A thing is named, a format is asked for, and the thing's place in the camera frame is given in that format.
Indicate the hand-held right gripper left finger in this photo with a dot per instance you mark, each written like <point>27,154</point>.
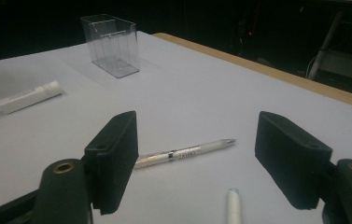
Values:
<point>114,161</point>

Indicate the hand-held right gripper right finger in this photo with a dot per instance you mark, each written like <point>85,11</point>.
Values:
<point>292,161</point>

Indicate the clear silver pen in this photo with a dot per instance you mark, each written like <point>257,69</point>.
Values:
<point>180,154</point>

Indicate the clear plastic organizer box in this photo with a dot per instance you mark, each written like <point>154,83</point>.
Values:
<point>114,53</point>

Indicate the white table cover sheet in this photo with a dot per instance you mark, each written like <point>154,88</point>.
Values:
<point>195,102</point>

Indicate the white tube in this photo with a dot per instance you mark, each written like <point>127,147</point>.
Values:
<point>29,97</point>

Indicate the white metal stand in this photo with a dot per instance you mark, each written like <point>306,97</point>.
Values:
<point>323,51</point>

